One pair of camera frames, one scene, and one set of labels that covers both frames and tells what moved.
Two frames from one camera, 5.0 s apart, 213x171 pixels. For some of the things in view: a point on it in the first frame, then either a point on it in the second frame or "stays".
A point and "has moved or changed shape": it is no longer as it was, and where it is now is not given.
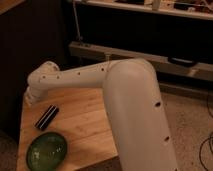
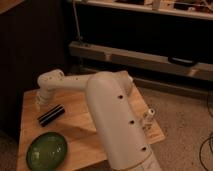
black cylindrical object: [45, 119] has moved or changed shape
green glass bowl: [46, 152] stays
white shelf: [192, 8] stays
